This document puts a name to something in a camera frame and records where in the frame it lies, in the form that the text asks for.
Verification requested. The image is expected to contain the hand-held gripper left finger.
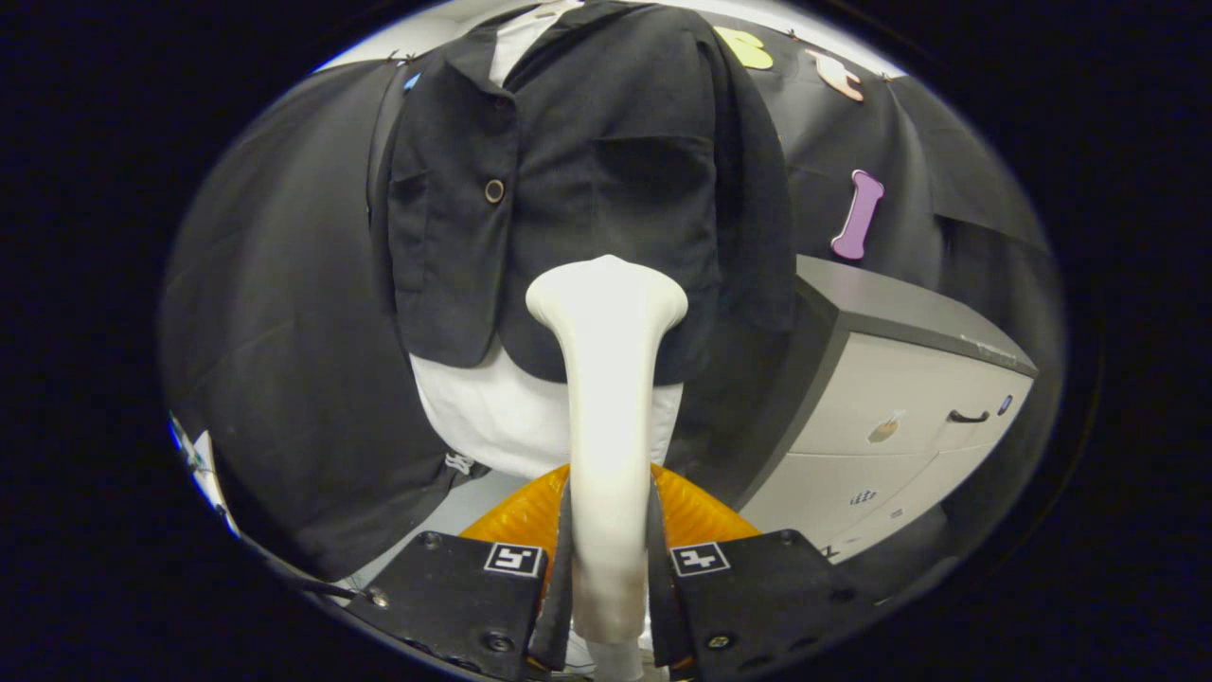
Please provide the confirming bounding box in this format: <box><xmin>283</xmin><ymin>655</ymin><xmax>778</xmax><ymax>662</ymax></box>
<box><xmin>343</xmin><ymin>464</ymin><xmax>574</xmax><ymax>682</ymax></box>

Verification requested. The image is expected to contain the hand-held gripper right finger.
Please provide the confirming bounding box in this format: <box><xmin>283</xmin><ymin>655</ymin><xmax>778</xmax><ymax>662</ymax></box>
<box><xmin>649</xmin><ymin>464</ymin><xmax>877</xmax><ymax>682</ymax></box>

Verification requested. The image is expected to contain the white printed sheet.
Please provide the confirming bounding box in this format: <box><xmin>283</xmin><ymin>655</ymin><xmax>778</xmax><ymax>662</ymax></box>
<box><xmin>169</xmin><ymin>415</ymin><xmax>240</xmax><ymax>536</ymax></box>

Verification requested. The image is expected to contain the white garment steamer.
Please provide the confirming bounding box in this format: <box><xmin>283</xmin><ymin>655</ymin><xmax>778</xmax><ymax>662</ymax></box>
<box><xmin>525</xmin><ymin>254</ymin><xmax>689</xmax><ymax>682</ymax></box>

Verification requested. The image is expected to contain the black suit jacket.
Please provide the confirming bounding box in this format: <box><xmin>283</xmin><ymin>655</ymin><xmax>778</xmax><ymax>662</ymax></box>
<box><xmin>367</xmin><ymin>0</ymin><xmax>796</xmax><ymax>385</ymax></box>

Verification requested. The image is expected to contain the white shirt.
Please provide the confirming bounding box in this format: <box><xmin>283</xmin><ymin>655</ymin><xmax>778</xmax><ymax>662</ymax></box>
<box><xmin>409</xmin><ymin>0</ymin><xmax>685</xmax><ymax>480</ymax></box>

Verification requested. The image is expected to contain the grey cabinet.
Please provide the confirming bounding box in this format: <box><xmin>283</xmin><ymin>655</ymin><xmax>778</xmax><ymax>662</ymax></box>
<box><xmin>729</xmin><ymin>254</ymin><xmax>1040</xmax><ymax>565</ymax></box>

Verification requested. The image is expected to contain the black backdrop cloth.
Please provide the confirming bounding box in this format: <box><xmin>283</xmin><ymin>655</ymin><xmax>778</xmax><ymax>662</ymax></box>
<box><xmin>159</xmin><ymin>9</ymin><xmax>1061</xmax><ymax>583</ymax></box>

